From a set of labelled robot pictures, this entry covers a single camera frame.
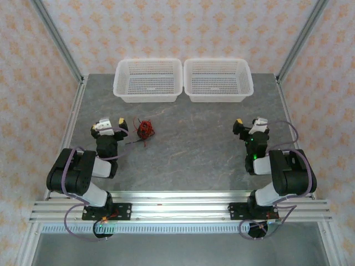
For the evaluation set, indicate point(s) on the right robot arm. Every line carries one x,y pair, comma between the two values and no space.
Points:
291,177

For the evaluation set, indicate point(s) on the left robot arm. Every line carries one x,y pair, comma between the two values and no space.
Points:
69,177

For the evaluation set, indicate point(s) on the white perforated plastic basket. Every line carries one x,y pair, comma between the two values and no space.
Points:
147,83
219,83

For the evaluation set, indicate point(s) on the red power lead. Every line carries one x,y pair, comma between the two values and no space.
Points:
111,215
273,215

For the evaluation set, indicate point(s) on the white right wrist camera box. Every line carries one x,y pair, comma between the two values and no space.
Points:
259,125

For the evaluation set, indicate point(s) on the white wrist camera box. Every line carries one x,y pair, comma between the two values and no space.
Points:
105,127
259,125

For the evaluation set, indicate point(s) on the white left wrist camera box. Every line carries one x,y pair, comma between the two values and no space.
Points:
105,127

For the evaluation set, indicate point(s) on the aluminium table side rail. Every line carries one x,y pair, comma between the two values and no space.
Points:
75,110
286,110

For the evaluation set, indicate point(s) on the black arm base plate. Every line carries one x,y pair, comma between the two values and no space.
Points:
235,210
124,212

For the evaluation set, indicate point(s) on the wide aluminium base rail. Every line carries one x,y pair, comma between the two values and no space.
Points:
180,205

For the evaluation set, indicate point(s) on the aluminium frame post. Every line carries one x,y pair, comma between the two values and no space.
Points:
59,41
301,41

